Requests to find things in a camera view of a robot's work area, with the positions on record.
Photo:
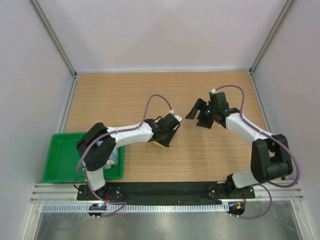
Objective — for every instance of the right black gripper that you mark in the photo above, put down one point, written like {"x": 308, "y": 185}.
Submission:
{"x": 200, "y": 105}

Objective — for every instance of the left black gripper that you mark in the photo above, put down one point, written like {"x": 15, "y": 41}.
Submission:
{"x": 166, "y": 143}

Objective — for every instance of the yellow green patterned towel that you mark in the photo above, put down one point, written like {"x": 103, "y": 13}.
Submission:
{"x": 158, "y": 144}

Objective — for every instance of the blue polka dot towel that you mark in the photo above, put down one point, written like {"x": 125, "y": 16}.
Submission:
{"x": 112, "y": 157}

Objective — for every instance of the green plastic tray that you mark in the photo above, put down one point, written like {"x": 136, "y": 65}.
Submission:
{"x": 63, "y": 159}

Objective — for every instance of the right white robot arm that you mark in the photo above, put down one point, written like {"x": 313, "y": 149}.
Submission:
{"x": 269, "y": 159}

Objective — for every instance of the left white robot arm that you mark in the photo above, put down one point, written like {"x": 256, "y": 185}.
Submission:
{"x": 120, "y": 136}

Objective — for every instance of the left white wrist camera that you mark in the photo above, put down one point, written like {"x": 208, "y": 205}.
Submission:
{"x": 178, "y": 117}

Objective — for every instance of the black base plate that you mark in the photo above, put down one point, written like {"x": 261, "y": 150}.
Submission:
{"x": 172, "y": 193}

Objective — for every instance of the white slotted cable duct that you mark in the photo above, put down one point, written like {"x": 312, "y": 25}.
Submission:
{"x": 101, "y": 209}

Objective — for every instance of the aluminium front rail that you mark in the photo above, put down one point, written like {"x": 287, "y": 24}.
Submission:
{"x": 67, "y": 193}

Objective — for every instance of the right aluminium frame post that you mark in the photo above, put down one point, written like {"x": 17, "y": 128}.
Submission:
{"x": 279, "y": 21}

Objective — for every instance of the aluminium frame post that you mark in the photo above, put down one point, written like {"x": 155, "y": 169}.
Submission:
{"x": 52, "y": 35}
{"x": 279, "y": 21}

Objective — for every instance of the left aluminium frame post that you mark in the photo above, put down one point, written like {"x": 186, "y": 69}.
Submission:
{"x": 52, "y": 35}

